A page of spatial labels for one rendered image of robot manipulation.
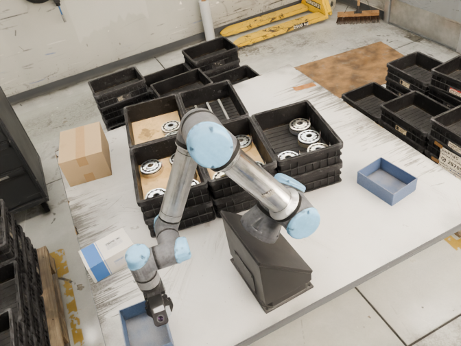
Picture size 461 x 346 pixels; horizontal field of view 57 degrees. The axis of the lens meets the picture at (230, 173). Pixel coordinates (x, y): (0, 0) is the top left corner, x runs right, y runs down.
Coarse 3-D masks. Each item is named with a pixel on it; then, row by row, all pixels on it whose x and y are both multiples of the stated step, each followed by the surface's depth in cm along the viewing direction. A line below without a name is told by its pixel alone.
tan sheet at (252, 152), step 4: (248, 136) 212; (252, 144) 206; (252, 148) 204; (256, 148) 203; (248, 152) 202; (252, 152) 201; (256, 152) 201; (252, 156) 199; (256, 156) 199; (260, 156) 199; (256, 160) 197; (260, 160) 196; (208, 168) 197; (212, 172) 195; (212, 176) 192
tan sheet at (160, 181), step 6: (162, 162) 206; (168, 162) 205; (168, 168) 202; (162, 174) 199; (168, 174) 198; (144, 180) 198; (150, 180) 197; (156, 180) 196; (162, 180) 196; (198, 180) 192; (144, 186) 194; (150, 186) 194; (156, 186) 193; (162, 186) 192; (144, 192) 191; (144, 198) 188
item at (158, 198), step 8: (176, 136) 203; (144, 144) 202; (152, 144) 202; (200, 168) 182; (136, 176) 184; (136, 184) 180; (200, 184) 174; (208, 184) 176; (136, 192) 176; (136, 200) 173; (144, 200) 172; (152, 200) 172; (160, 200) 173
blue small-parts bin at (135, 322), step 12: (144, 300) 155; (120, 312) 153; (132, 312) 156; (144, 312) 159; (132, 324) 156; (144, 324) 155; (168, 324) 154; (132, 336) 152; (144, 336) 152; (156, 336) 151; (168, 336) 150
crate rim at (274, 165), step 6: (234, 120) 206; (252, 120) 204; (258, 132) 196; (264, 144) 188; (270, 150) 184; (270, 156) 182; (276, 162) 179; (204, 168) 182; (264, 168) 177; (270, 168) 178; (210, 180) 175; (216, 180) 175; (222, 180) 175; (228, 180) 176
